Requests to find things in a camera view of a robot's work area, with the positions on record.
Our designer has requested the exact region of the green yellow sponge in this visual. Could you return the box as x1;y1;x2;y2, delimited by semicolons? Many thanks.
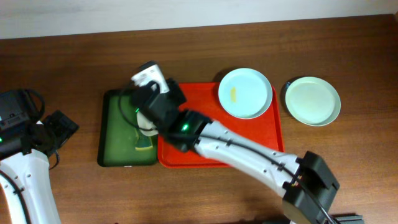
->
135;129;154;151

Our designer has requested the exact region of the pale green plate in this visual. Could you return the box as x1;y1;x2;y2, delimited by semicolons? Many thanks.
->
285;77;341;126

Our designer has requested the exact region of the white plate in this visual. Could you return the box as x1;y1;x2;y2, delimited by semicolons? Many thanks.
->
136;111;159;137

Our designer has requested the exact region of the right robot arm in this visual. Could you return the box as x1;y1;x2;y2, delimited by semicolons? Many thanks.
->
130;78;340;223

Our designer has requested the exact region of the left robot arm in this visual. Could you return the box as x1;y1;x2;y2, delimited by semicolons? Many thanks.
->
1;89;79;223

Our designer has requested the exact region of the dark green tray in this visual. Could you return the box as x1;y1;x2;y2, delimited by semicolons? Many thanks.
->
97;90;157;167

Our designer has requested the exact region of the red plastic tray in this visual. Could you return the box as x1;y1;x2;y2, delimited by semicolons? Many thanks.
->
157;83;284;169

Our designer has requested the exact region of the light blue plate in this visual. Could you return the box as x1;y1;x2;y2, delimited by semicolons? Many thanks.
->
218;68;273;119

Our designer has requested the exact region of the right black cable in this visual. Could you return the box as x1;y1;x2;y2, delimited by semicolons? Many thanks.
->
117;81;338;224

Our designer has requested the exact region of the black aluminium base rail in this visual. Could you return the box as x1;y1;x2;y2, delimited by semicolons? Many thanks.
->
332;215;365;224

